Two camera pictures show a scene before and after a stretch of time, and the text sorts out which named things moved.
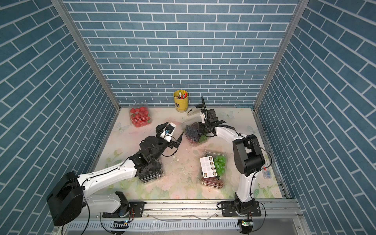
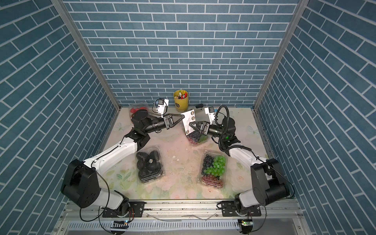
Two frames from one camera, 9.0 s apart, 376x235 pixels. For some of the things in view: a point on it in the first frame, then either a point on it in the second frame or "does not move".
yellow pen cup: (181, 100) does not move
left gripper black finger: (159, 128) -> (170, 115)
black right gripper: (200, 129) does not move
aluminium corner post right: (301, 6) does not move
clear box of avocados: (151, 171) does not move
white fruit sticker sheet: (208, 167) -> (189, 117)
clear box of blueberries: (191, 132) does not move
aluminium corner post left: (89, 50) does not move
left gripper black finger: (176, 144) -> (175, 123)
